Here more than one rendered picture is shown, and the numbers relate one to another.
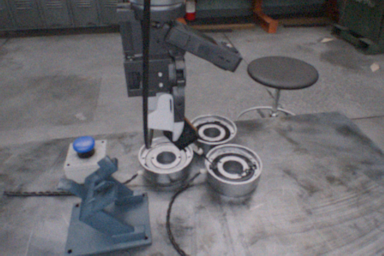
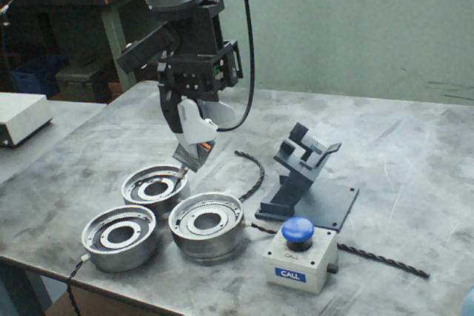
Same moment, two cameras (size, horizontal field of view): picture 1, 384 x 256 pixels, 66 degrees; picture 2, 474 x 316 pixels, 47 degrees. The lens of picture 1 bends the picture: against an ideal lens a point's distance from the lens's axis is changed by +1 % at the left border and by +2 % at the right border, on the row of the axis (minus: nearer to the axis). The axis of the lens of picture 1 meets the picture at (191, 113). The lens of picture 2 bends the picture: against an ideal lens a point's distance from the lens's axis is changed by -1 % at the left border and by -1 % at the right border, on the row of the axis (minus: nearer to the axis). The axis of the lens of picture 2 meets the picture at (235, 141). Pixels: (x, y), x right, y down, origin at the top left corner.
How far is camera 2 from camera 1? 0.99 m
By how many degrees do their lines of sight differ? 105
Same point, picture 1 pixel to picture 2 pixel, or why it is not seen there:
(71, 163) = (324, 234)
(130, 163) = (247, 259)
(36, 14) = not seen: outside the picture
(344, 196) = (101, 162)
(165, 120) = (214, 111)
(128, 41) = (216, 38)
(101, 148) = (277, 243)
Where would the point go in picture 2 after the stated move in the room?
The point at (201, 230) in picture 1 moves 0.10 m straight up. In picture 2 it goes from (233, 175) to (224, 123)
